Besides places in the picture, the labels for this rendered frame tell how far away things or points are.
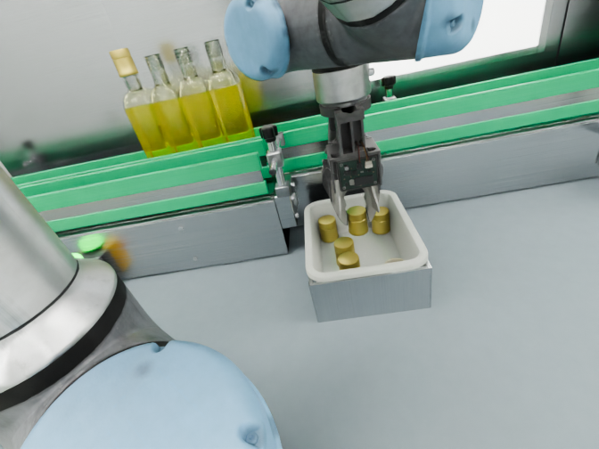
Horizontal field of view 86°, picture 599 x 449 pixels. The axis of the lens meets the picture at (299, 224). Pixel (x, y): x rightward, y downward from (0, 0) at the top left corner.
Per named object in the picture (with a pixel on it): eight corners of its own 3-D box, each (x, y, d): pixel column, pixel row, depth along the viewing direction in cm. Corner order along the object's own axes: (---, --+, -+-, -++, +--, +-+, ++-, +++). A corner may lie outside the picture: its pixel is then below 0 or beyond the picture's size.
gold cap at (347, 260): (364, 283, 51) (361, 263, 49) (341, 287, 51) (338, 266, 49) (360, 269, 54) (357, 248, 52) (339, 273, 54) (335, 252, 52)
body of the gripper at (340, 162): (332, 198, 47) (319, 114, 40) (328, 174, 54) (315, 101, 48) (385, 188, 46) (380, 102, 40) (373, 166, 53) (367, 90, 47)
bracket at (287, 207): (300, 202, 69) (293, 173, 65) (300, 225, 61) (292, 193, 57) (284, 205, 69) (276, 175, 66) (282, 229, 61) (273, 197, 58)
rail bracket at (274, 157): (293, 169, 67) (280, 109, 60) (291, 208, 53) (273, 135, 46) (279, 172, 67) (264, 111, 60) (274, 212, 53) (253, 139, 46)
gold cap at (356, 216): (370, 234, 57) (368, 213, 54) (350, 237, 57) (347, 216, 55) (366, 224, 60) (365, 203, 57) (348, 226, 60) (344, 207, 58)
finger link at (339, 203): (332, 240, 53) (332, 190, 48) (329, 221, 58) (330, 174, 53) (351, 240, 53) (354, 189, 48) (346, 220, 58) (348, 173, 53)
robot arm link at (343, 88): (311, 69, 46) (368, 56, 45) (316, 102, 48) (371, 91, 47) (313, 77, 39) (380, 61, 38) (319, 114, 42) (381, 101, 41)
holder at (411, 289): (388, 213, 70) (386, 182, 66) (430, 307, 47) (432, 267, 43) (311, 226, 72) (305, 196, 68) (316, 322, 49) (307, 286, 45)
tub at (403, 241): (394, 224, 66) (392, 186, 61) (432, 306, 47) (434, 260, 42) (311, 238, 67) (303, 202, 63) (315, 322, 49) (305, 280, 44)
